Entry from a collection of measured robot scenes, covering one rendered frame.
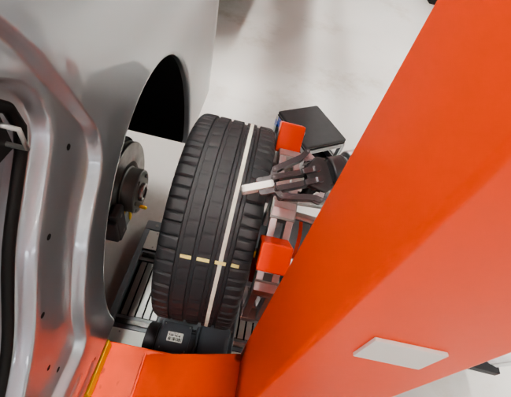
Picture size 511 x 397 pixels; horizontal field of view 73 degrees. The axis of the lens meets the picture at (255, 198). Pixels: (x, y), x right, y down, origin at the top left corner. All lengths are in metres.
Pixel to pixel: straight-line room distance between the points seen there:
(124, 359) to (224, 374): 0.32
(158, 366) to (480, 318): 0.91
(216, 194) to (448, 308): 0.63
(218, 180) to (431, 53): 0.64
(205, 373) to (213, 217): 0.41
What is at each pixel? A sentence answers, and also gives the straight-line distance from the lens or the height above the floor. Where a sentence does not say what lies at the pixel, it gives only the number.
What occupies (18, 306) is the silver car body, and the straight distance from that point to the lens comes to 0.70.
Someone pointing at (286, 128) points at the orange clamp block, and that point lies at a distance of 1.06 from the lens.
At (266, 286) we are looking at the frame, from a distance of 0.92.
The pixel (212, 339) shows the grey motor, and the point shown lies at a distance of 1.45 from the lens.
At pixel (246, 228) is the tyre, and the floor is 1.11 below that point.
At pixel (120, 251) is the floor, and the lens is 2.09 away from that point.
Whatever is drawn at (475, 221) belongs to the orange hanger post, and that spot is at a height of 1.67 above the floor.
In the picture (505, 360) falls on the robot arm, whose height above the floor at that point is 0.59.
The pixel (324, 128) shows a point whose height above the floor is 0.34.
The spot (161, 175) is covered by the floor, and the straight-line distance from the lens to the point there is 2.41.
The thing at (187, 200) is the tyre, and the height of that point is 1.13.
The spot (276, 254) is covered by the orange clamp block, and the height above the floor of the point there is 1.11.
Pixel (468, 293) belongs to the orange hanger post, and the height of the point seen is 1.60.
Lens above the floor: 1.79
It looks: 50 degrees down
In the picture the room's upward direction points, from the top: 17 degrees clockwise
